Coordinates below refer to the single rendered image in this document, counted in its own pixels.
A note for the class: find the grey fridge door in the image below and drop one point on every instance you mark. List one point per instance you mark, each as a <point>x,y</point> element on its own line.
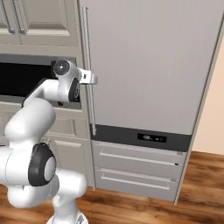
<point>151,67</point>

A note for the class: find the grey fridge drawer front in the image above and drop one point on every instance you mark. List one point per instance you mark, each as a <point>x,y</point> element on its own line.
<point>137,162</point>
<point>137,189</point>

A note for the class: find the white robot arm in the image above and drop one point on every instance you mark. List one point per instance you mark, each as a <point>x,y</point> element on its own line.
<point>32,122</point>

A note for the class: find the grey fridge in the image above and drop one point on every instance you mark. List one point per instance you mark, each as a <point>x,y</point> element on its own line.
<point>122,136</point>

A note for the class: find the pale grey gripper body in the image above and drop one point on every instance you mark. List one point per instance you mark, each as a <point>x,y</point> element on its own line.
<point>92,78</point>

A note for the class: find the beige drawer front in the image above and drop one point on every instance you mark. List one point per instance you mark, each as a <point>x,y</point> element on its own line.
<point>70,125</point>

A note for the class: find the beige low cupboard door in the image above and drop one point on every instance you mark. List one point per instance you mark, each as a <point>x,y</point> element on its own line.
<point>74,157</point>

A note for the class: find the black built-in oven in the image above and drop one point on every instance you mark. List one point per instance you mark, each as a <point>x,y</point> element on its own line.
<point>20,78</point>

